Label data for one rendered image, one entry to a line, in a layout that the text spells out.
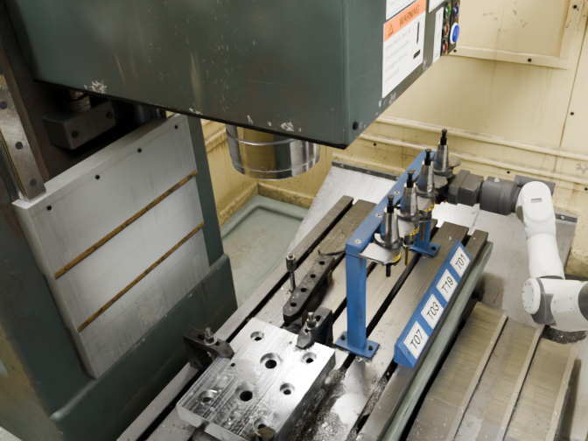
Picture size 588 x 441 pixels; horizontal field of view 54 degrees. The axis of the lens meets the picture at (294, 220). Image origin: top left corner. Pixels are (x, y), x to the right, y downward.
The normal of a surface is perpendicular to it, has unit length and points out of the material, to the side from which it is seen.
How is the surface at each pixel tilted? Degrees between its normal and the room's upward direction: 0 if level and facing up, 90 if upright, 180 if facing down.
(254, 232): 0
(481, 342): 7
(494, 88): 90
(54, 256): 90
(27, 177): 90
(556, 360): 8
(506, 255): 24
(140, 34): 90
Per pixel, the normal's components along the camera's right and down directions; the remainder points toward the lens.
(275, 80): -0.51, 0.52
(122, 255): 0.85, 0.25
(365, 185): -0.27, -0.53
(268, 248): -0.07, -0.81
